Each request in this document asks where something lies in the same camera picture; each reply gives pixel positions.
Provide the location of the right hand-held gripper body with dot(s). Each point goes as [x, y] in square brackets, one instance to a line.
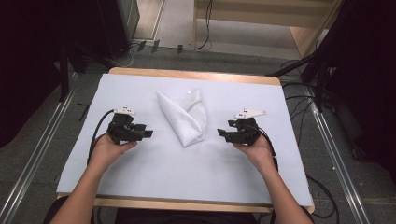
[247, 132]

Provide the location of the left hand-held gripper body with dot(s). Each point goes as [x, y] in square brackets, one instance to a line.
[123, 129]

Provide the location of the white mesh laundry bag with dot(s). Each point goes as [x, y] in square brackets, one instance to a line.
[186, 124]

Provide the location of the person's right hand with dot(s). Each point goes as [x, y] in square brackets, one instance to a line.
[261, 154]

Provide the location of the person's left hand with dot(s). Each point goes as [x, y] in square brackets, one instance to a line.
[107, 152]

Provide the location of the white table cover sheet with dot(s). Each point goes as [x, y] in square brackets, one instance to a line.
[149, 177]

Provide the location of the wooden table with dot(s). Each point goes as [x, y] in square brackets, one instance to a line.
[193, 74]

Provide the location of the black stand pole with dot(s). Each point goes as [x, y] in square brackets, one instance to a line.
[63, 74]

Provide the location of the black stand leg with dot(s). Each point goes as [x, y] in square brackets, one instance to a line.
[292, 65]

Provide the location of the person's dark clothing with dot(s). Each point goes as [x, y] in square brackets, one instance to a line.
[186, 218]

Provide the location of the black cabinet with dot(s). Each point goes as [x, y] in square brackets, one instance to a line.
[112, 25]

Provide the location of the light wooden shelf unit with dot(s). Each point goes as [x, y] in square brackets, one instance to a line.
[305, 37]

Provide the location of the black curtain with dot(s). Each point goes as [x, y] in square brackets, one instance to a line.
[367, 77]
[28, 62]

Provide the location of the metal floor rail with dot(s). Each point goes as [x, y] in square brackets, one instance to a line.
[31, 169]
[336, 168]

